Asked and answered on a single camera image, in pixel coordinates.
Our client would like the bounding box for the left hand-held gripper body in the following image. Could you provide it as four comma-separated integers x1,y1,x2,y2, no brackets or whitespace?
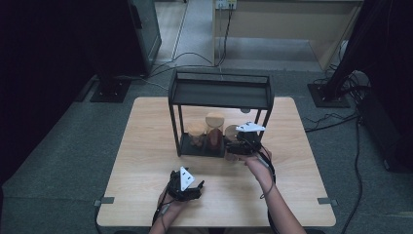
165,166,204,202

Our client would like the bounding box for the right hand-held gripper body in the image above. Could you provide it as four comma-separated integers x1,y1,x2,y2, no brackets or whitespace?
235,121,267,156

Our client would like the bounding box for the wooden cylinder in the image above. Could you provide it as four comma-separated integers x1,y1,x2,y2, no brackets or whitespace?
205,112,226,151

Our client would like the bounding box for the short glass jar wooden lid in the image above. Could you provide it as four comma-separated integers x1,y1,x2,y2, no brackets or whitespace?
187,122,207,148

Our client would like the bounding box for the black metal rack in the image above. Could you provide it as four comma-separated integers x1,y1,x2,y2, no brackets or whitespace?
168,69,276,159

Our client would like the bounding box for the person's left hand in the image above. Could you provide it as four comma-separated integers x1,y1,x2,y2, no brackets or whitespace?
158,191,196,215

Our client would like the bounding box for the person's right hand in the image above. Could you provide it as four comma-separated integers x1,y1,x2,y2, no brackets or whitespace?
244,151,276,190

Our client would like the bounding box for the grey tape strip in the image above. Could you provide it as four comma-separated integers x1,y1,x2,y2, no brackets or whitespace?
94,196,116,208
317,197,339,207

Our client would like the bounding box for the black stand base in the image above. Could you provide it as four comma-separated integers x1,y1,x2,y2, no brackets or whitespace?
90,77,132,104
307,82,352,109

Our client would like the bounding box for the light wooden desk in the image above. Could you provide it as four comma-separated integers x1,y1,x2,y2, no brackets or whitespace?
212,0,364,71

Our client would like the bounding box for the white power strip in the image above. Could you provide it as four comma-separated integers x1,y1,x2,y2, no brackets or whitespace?
215,0,238,10

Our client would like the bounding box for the dark grey cabinet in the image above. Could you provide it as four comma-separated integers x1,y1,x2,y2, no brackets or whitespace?
126,0,163,77

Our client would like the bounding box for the black curtain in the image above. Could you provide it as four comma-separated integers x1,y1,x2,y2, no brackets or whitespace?
0,0,131,184

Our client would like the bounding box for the left hand-held gripper cable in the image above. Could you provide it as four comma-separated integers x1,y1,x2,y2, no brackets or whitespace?
151,191,171,226

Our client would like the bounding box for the hand-held gripper cable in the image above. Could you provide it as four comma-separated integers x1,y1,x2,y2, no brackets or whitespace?
151,191,171,226
257,145,278,200

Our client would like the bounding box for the right hand-held gripper cable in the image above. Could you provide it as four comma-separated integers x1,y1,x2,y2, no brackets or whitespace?
257,145,278,200

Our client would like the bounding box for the long black floor cable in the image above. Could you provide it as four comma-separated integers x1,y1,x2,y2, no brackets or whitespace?
340,116,363,234

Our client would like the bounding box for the bundle of black cables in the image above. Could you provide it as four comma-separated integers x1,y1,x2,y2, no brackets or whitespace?
313,62,371,102

